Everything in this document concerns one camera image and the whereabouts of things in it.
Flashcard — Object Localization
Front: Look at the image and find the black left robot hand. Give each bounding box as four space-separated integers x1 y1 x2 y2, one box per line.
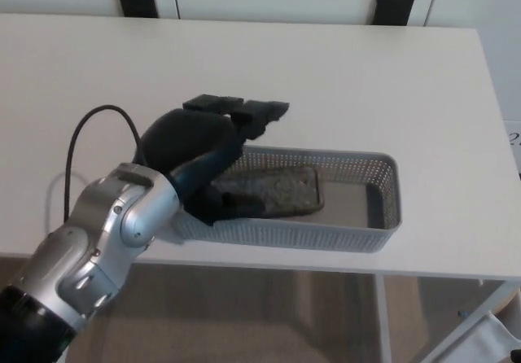
139 92 291 228

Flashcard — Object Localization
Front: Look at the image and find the dark felt board eraser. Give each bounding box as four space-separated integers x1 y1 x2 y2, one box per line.
207 166 326 220

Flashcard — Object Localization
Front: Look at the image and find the grey perforated plastic basket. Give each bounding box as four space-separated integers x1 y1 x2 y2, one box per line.
170 144 404 255

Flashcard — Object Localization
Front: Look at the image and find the white fabric side pouch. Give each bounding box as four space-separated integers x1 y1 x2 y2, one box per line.
422 311 521 363

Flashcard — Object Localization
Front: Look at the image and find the round wooden stool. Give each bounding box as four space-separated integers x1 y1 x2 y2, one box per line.
493 292 521 320

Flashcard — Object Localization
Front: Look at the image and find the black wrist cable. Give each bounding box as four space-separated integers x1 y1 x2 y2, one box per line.
62 103 150 222

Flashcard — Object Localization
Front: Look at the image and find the black cabinet handle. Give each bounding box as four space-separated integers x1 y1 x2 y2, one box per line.
375 0 416 27
116 0 160 19

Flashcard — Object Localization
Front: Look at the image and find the white metal frame desk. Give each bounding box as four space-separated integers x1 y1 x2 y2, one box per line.
0 12 521 363

